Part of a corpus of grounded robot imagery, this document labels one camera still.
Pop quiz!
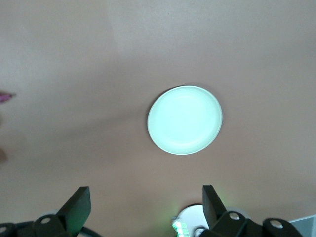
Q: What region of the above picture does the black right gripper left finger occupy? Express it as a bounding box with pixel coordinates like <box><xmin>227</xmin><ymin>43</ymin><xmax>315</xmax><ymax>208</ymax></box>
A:
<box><xmin>0</xmin><ymin>186</ymin><xmax>91</xmax><ymax>237</ymax></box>

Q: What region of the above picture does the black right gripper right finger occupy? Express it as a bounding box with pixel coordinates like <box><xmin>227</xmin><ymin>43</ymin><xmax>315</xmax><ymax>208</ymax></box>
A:
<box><xmin>197</xmin><ymin>184</ymin><xmax>303</xmax><ymax>237</ymax></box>

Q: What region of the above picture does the long purple eggplant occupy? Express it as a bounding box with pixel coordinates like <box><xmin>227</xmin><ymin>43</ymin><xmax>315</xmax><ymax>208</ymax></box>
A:
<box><xmin>0</xmin><ymin>91</ymin><xmax>17</xmax><ymax>103</ymax></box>

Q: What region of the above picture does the pale green round plate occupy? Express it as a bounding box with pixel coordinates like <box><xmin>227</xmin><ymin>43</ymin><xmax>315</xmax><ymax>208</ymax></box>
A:
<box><xmin>147</xmin><ymin>85</ymin><xmax>224</xmax><ymax>156</ymax></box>

